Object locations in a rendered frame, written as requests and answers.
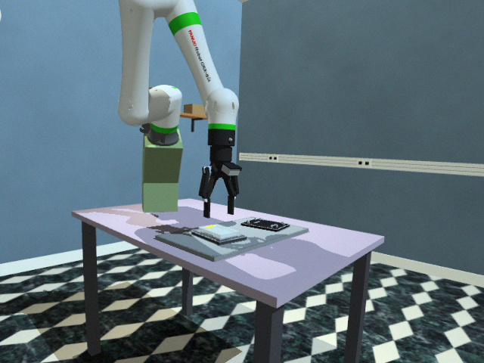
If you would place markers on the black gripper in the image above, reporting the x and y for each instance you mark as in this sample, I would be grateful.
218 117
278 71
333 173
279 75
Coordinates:
218 154

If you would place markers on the black rectangular frame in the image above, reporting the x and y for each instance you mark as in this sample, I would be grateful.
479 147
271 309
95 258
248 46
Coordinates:
265 224

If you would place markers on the clear rectangular plastic lid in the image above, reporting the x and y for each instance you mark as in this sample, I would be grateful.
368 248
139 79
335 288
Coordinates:
218 230

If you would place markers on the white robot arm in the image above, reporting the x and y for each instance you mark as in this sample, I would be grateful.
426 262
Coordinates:
158 110

